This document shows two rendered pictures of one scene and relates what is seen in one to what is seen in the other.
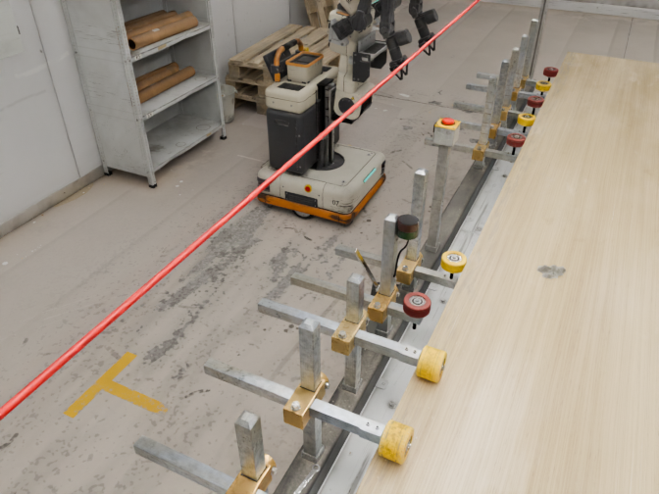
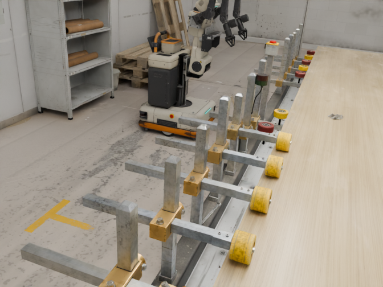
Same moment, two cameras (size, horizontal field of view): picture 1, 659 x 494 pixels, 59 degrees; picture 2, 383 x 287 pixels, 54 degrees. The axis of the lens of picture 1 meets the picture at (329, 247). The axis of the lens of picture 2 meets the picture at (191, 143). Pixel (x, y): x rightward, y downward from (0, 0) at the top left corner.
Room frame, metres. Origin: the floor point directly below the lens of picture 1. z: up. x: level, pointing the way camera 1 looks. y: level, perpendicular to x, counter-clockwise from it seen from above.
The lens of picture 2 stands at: (-0.45, 0.32, 1.61)
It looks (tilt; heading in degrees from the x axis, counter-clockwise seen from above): 25 degrees down; 353
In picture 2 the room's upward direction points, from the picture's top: 4 degrees clockwise
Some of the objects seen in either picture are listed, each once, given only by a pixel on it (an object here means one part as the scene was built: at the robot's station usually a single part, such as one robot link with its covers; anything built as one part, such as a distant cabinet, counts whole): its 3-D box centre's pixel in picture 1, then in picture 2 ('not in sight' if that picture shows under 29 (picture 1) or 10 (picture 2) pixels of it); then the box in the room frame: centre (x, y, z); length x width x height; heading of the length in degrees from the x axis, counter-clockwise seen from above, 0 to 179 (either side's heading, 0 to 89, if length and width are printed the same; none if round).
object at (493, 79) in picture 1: (485, 126); (282, 68); (2.48, -0.72, 0.91); 0.04 x 0.04 x 0.48; 64
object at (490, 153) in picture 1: (469, 149); (273, 81); (2.47, -0.66, 0.80); 0.43 x 0.03 x 0.04; 64
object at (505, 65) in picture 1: (497, 108); (286, 62); (2.71, -0.83, 0.91); 0.04 x 0.04 x 0.48; 64
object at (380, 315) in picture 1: (383, 302); (245, 130); (1.33, -0.17, 0.85); 0.14 x 0.06 x 0.05; 154
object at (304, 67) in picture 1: (305, 67); (171, 45); (3.42, 0.15, 0.87); 0.23 x 0.15 x 0.11; 154
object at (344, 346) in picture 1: (350, 329); (234, 129); (1.11, -0.06, 0.95); 0.14 x 0.06 x 0.05; 154
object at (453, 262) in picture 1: (452, 271); (280, 119); (1.48, -0.40, 0.85); 0.08 x 0.08 x 0.11
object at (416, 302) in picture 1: (416, 314); (264, 134); (1.27, -0.26, 0.85); 0.08 x 0.08 x 0.11
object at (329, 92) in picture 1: (351, 102); (198, 66); (3.35, -0.13, 0.68); 0.28 x 0.27 x 0.25; 154
